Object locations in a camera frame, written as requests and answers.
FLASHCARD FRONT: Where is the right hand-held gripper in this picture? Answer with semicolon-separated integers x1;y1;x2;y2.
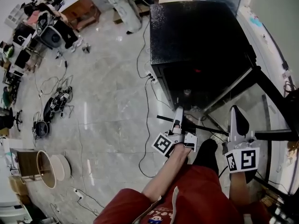
221;105;261;174

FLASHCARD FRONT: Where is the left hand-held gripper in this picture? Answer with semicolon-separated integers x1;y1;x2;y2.
151;105;199;159

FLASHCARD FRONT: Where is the person's left forearm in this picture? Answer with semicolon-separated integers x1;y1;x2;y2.
141;146;190;203

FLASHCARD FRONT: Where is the person's right forearm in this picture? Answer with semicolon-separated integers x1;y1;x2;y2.
228;171;249;205

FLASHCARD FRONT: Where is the fridge glass door black frame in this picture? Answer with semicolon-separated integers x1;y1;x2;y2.
203;65;299;193

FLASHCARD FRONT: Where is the black mini fridge cabinet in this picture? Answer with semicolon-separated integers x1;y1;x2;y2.
149;0;257;113

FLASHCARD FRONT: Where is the person's black trouser leg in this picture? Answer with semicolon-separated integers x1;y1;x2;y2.
192;138;220;175

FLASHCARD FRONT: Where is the black floor fan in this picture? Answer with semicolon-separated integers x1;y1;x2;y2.
244;169;299;224

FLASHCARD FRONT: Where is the black bag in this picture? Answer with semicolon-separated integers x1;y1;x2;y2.
284;87;299;135

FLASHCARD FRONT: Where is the person's red shirt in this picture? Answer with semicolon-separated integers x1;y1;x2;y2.
93;164;271;224

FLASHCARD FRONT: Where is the blue cloth scrap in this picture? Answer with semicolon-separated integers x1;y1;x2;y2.
249;16;261;28

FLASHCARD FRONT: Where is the wooden pallet platform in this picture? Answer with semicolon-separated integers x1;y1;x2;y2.
113;0;194;24

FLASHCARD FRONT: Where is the black oblong case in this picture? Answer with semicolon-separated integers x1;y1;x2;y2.
43;86;73;122

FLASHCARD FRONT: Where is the black round device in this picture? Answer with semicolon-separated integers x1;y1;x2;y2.
34;120;50;137

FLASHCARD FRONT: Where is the brown wooden desk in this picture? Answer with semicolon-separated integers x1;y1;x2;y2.
58;0;101;32

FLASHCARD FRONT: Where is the brown wooden cabinet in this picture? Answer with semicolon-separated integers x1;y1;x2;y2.
16;148;39;177

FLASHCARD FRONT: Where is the black office chair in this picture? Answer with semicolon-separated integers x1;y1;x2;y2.
0;107;23;132

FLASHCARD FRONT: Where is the pink cloth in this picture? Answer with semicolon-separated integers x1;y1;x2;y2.
29;9;42;22

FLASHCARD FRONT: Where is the white shelf unit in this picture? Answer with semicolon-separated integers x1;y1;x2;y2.
4;3;23;25

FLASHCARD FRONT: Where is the black power cable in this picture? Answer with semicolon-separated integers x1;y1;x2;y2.
136;20;152;79
139;78;159;178

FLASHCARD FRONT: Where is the thin black cable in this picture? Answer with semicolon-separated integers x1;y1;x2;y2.
77;190;106;217

